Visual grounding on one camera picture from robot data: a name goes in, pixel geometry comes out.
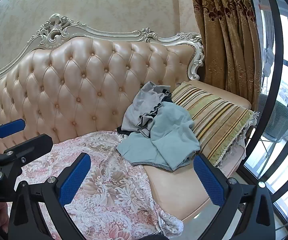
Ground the dark wicker chair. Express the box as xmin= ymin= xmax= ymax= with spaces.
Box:
xmin=262 ymin=101 xmax=288 ymax=142

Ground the pink floral lace sofa cover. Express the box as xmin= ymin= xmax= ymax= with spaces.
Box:
xmin=18 ymin=131 xmax=184 ymax=239

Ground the tufted peach leather sofa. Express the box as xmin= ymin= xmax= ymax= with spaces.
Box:
xmin=0 ymin=13 xmax=254 ymax=222

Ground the striped gold cushion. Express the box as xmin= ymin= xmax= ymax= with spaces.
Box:
xmin=172 ymin=82 xmax=258 ymax=167

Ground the brown gold curtain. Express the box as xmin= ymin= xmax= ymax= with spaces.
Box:
xmin=193 ymin=0 xmax=261 ymax=111

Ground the light blue sweater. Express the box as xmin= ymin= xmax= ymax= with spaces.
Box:
xmin=117 ymin=102 xmax=200 ymax=172

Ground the person's left hand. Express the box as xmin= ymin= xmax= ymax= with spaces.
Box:
xmin=0 ymin=202 xmax=9 ymax=233

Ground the dark navy garment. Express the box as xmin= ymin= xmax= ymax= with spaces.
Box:
xmin=116 ymin=89 xmax=174 ymax=137

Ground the grey garment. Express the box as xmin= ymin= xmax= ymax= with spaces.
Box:
xmin=120 ymin=81 xmax=172 ymax=138

